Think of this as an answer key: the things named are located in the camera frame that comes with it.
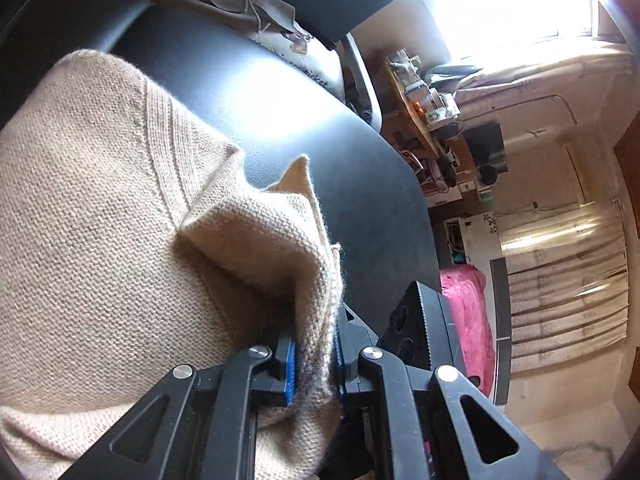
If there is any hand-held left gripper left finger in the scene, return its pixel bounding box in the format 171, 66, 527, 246
60, 322, 298, 480

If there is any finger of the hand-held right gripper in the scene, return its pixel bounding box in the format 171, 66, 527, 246
342, 302, 381, 348

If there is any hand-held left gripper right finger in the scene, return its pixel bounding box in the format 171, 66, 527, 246
334, 332, 571, 480

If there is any beige knitted sweater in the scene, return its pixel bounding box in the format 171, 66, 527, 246
0, 49, 346, 480

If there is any pink bedspread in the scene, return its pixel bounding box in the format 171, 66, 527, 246
440, 267, 496, 403

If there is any white and black headboard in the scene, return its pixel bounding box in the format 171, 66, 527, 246
460, 212, 513, 406

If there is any patterned curtain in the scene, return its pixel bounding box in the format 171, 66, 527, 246
455, 52, 636, 126
500, 200, 628, 373

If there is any black monitor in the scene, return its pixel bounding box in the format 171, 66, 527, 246
467, 122, 511, 171

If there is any wooden desk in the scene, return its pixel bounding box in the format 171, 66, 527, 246
385, 52, 476, 201

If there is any group of bottles and jars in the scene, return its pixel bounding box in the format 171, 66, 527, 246
387, 50, 461, 126

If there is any printed seat cushion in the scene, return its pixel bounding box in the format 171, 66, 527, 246
250, 10, 346, 106

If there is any grey yellow blue armchair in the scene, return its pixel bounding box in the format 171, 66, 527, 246
120, 0, 406, 131

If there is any bright window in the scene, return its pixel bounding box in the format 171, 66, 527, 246
400, 0, 601, 61

